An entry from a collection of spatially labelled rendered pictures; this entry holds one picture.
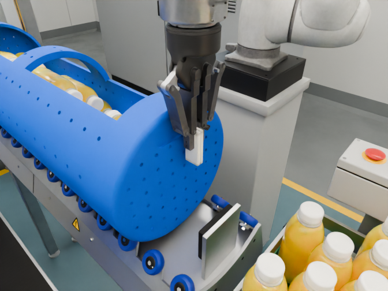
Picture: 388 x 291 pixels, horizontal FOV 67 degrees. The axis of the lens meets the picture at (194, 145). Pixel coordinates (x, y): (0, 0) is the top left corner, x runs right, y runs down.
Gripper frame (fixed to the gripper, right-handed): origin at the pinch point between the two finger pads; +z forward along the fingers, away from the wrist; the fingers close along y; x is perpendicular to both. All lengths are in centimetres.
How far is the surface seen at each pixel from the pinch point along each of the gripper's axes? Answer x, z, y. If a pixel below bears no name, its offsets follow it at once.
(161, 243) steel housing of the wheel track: 3.2, 23.2, -6.7
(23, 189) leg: 95, 64, -10
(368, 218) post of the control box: -27.2, 19.4, 25.0
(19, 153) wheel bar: 58, 23, -13
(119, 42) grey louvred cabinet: 248, 63, 156
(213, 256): -8.9, 18.1, -4.6
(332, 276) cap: -26.8, 8.0, -2.0
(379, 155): -24.3, 4.9, 26.3
